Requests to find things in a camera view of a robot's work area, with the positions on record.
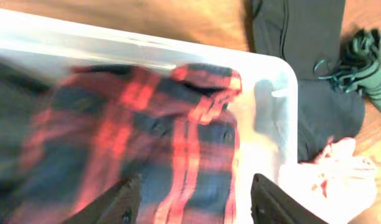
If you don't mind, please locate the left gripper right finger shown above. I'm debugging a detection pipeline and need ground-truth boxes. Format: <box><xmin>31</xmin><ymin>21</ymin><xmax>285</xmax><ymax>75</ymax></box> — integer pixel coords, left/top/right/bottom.
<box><xmin>251</xmin><ymin>174</ymin><xmax>327</xmax><ymax>224</ymax></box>

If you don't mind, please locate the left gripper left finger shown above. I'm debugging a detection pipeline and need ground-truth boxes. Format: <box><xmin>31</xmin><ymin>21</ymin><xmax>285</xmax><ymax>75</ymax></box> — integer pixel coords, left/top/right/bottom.
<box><xmin>63</xmin><ymin>175</ymin><xmax>141</xmax><ymax>224</ymax></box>

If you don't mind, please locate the clear plastic storage bin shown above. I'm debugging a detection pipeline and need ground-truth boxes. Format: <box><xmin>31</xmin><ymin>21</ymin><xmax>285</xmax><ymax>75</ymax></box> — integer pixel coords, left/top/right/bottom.
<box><xmin>0</xmin><ymin>9</ymin><xmax>297</xmax><ymax>223</ymax></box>

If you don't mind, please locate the red plaid flannel shirt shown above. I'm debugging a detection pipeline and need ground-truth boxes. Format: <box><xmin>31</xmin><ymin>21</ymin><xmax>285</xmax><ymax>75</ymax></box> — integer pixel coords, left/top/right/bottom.
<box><xmin>4</xmin><ymin>63</ymin><xmax>242</xmax><ymax>223</ymax></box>

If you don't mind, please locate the green garment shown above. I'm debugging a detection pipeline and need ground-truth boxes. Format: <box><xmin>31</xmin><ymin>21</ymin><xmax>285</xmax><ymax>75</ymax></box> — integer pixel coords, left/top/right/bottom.
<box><xmin>319</xmin><ymin>29</ymin><xmax>381</xmax><ymax>112</ymax></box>

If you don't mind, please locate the black cloth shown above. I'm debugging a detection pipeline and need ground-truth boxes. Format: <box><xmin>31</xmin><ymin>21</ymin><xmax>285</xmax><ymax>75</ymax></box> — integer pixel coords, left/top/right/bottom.
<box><xmin>0</xmin><ymin>58</ymin><xmax>51</xmax><ymax>223</ymax></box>

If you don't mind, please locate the pink folded garment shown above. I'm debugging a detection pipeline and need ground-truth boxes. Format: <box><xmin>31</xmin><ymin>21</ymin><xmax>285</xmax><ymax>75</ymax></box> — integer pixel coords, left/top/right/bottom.
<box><xmin>278</xmin><ymin>138</ymin><xmax>377</xmax><ymax>223</ymax></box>

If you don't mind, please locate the dark navy folded garment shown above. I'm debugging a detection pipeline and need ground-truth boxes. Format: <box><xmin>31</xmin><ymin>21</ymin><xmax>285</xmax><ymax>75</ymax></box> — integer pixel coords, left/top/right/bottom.
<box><xmin>298</xmin><ymin>80</ymin><xmax>365</xmax><ymax>162</ymax></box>

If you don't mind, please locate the black folded garment top right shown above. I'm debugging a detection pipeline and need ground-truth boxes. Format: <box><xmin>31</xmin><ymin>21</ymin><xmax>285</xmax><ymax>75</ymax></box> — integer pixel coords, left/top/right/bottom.
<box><xmin>251</xmin><ymin>0</ymin><xmax>346</xmax><ymax>80</ymax></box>

